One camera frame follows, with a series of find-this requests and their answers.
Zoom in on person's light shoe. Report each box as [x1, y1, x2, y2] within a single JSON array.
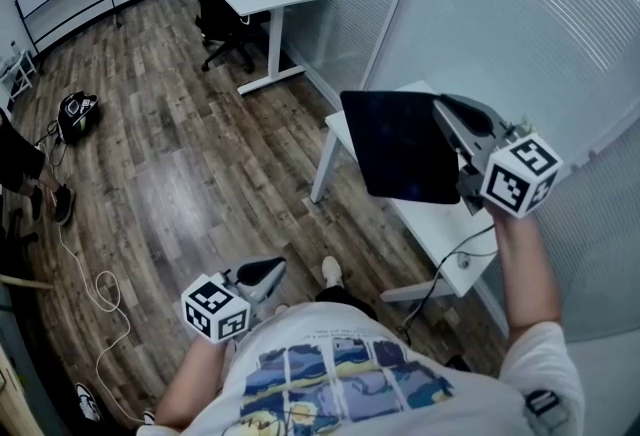
[[321, 256, 347, 291]]

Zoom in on black office chair with headrest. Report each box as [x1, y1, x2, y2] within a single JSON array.
[[180, 0, 262, 75]]

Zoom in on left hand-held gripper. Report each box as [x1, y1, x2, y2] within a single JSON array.
[[180, 257, 287, 344]]

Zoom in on black office chair with armrests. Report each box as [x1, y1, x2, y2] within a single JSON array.
[[0, 207, 41, 256]]

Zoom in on person's left forearm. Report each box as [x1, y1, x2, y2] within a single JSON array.
[[154, 336, 239, 431]]

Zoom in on person's white printed shirt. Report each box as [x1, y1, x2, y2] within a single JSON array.
[[137, 301, 586, 436]]

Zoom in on small white stool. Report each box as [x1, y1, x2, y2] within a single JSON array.
[[0, 48, 39, 111]]

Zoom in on white floor cable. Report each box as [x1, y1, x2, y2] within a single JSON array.
[[48, 193, 147, 426]]

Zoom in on black mouse pad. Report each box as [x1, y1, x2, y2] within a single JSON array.
[[339, 90, 462, 205]]

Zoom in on wooden desk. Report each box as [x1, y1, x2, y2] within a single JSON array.
[[0, 272, 55, 436]]

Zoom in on white desk with angled legs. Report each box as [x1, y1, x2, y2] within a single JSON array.
[[309, 80, 501, 304]]

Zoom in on person's black trousers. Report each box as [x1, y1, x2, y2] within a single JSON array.
[[314, 285, 380, 321]]

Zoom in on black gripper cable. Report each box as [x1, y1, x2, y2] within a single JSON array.
[[397, 223, 497, 346]]

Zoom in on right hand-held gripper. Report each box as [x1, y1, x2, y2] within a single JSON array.
[[432, 93, 564, 219]]

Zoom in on black bag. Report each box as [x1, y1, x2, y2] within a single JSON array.
[[57, 92, 101, 146]]

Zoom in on person's right forearm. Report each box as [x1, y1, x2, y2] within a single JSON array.
[[492, 211, 564, 341]]

